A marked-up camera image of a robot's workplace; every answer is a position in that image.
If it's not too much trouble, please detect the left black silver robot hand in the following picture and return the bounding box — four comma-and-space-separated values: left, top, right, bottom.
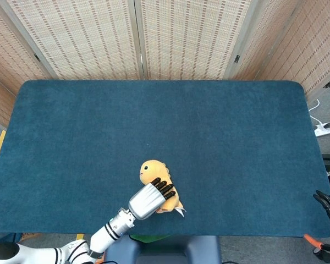
128, 177, 177, 221

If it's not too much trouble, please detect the yellow plush duck toy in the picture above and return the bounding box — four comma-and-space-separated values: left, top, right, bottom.
139, 159, 187, 218

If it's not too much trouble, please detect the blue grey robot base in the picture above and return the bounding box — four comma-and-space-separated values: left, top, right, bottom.
104, 235, 222, 264

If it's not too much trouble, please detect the green cloth piece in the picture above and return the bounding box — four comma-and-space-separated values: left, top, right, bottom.
129, 234, 170, 243

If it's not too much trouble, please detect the blue felt table mat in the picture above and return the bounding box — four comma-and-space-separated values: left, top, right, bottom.
0, 79, 330, 239

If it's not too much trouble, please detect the white power strip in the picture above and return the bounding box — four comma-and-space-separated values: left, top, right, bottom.
314, 125, 330, 138

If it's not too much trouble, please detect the woven rattan screen panel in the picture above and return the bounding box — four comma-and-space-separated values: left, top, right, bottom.
0, 0, 57, 128
225, 0, 330, 107
133, 0, 261, 81
0, 0, 144, 81

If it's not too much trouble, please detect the white power cable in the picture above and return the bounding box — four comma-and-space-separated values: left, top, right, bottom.
307, 98, 324, 128

